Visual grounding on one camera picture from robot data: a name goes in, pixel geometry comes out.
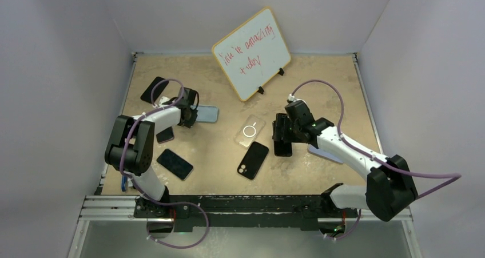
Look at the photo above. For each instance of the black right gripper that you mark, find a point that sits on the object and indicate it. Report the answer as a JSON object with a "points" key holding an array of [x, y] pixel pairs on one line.
{"points": [[282, 121]]}

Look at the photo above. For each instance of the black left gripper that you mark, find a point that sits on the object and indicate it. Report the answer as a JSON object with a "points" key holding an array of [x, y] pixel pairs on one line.
{"points": [[190, 123]]}

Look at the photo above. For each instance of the black phone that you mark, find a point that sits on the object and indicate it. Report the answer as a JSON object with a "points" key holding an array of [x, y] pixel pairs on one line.
{"points": [[154, 90], [175, 164], [282, 149]]}

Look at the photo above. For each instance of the clear magsafe phone case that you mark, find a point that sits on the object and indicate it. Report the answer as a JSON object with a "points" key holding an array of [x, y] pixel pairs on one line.
{"points": [[249, 131]]}

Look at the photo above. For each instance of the black phone under left arm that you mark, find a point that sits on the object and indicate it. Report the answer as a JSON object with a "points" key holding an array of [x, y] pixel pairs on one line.
{"points": [[165, 135]]}

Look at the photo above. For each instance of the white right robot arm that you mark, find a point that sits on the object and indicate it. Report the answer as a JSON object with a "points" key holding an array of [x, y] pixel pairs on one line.
{"points": [[387, 191]]}

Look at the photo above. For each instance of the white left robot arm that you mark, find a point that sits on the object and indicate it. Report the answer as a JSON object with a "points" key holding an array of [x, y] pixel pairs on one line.
{"points": [[131, 143]]}

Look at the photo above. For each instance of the light blue flat case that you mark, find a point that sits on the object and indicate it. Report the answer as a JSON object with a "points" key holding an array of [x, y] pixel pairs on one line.
{"points": [[323, 154]]}

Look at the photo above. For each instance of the whiteboard with red writing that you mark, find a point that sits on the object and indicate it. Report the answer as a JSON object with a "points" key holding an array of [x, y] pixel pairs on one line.
{"points": [[252, 54]]}

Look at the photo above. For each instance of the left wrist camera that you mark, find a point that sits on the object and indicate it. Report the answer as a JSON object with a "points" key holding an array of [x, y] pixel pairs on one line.
{"points": [[162, 101]]}

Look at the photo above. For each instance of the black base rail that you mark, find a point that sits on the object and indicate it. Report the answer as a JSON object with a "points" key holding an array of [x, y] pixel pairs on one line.
{"points": [[305, 212]]}

